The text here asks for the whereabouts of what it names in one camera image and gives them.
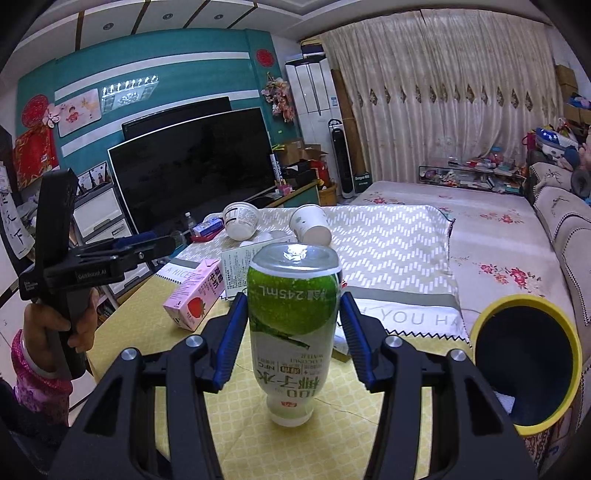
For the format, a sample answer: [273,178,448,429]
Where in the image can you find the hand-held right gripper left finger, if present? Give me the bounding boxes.
[48,292,250,480]

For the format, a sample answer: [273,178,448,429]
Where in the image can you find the calligraphy paper sheet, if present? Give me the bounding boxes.
[0,185,35,259]

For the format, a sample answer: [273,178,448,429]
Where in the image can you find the yellow checked tablecloth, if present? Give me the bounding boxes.
[88,258,435,480]

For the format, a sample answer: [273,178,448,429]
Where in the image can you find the white drawer cabinet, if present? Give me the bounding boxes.
[71,185,153,296]

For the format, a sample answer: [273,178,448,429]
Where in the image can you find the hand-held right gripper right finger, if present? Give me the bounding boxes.
[339,292,539,480]

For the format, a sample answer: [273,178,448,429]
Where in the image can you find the grey neck pillow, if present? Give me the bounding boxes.
[570,167,591,197]

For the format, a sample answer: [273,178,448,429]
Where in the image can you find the smaller black television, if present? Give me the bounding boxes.
[121,96,233,139]

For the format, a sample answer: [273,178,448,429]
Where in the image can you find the white printed bowl cup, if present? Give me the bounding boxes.
[223,202,258,241]

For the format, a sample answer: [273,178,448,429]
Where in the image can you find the yellow rim waste bin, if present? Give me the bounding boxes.
[468,295,583,437]

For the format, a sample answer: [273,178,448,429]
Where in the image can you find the glass side table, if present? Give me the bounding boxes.
[418,157,527,195]

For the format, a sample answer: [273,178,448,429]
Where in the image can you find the white tower fan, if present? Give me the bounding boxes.
[328,119,356,199]

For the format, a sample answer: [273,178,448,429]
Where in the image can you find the green television cabinet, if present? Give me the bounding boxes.
[268,182,324,208]

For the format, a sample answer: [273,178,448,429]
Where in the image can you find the green label plastic bottle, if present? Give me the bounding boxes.
[246,243,343,428]

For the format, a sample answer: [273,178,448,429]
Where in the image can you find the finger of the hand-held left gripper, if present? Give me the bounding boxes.
[112,231,160,252]
[117,232,188,269]

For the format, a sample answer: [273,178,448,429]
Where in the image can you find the red gift bag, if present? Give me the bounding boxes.
[13,124,60,188]

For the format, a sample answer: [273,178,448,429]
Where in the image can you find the white printed paper box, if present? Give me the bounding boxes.
[220,246,355,364]

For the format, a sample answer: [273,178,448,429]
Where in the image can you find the blue star print bag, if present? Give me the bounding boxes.
[536,129,578,160]

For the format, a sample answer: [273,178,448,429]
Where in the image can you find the brown cardboard boxes stack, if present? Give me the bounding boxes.
[554,65,591,130]

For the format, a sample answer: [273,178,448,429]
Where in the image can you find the red fire extinguisher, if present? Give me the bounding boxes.
[310,159,331,188]

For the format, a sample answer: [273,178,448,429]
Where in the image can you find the floral cream bed sheet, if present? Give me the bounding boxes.
[351,180,578,333]

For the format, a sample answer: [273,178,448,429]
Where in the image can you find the white paper cup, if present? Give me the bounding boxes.
[289,204,332,247]

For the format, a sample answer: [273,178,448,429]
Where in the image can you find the open cardboard box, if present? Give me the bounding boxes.
[277,141,324,167]

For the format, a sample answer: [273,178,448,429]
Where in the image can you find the large black television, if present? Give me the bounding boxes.
[107,107,278,234]

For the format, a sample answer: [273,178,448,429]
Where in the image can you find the beige sofa with covers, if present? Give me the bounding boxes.
[526,161,591,342]

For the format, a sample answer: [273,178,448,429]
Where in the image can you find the cream patterned curtain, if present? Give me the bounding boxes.
[318,9,561,185]

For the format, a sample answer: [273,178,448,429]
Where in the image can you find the pink cartoon wall picture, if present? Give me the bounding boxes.
[55,88,102,137]

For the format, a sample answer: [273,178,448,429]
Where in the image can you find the chevron print tablecloth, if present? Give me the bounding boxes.
[154,204,472,344]

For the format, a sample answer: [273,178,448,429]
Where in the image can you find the framed photos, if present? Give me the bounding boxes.
[76,161,109,195]

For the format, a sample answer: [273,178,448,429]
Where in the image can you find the blue snack packet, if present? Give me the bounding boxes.
[190,218,227,243]

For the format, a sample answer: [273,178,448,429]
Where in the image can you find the pink milk carton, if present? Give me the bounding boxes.
[163,258,227,332]

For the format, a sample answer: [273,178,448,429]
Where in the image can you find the person's left hand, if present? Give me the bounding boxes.
[23,291,100,370]

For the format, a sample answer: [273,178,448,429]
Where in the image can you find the white standing air conditioner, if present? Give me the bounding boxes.
[285,56,345,181]

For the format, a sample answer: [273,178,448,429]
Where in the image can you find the artificial flower bunch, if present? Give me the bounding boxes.
[261,76,296,123]

